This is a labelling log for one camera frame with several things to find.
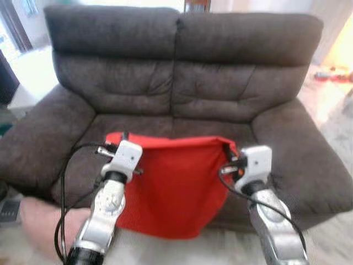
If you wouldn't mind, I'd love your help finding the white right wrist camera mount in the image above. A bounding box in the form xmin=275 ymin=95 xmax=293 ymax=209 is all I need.
xmin=240 ymin=145 xmax=273 ymax=187

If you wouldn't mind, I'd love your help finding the white cabinet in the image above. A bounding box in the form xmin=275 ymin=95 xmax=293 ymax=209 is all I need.
xmin=306 ymin=0 xmax=353 ymax=70

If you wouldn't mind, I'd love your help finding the dark brown two-seat sofa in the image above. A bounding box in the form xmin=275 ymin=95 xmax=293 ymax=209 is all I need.
xmin=0 ymin=4 xmax=353 ymax=232

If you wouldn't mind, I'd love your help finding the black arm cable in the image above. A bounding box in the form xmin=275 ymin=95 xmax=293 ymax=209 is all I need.
xmin=218 ymin=165 xmax=307 ymax=256
xmin=54 ymin=142 xmax=119 ymax=263

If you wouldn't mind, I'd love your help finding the small blue grey item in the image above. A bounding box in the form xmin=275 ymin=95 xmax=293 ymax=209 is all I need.
xmin=314 ymin=68 xmax=332 ymax=81

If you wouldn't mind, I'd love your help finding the red pillow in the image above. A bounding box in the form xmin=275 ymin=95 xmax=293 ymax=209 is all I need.
xmin=105 ymin=131 xmax=239 ymax=240

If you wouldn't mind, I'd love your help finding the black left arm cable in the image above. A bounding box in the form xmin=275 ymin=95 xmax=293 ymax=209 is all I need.
xmin=54 ymin=142 xmax=119 ymax=263

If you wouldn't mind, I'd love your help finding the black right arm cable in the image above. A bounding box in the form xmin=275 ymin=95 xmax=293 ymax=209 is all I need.
xmin=218 ymin=165 xmax=307 ymax=256

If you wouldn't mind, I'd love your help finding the small red item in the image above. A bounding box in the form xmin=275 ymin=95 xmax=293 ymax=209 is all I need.
xmin=331 ymin=68 xmax=353 ymax=84

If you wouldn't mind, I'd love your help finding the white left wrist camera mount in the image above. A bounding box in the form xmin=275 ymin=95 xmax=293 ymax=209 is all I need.
xmin=108 ymin=140 xmax=143 ymax=181

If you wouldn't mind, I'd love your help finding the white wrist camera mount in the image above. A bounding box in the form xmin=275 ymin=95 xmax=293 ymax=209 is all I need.
xmin=108 ymin=140 xmax=143 ymax=181
xmin=240 ymin=145 xmax=273 ymax=187

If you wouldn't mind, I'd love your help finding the bright glass door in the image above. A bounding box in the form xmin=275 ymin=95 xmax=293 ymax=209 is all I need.
xmin=0 ymin=0 xmax=35 ymax=54

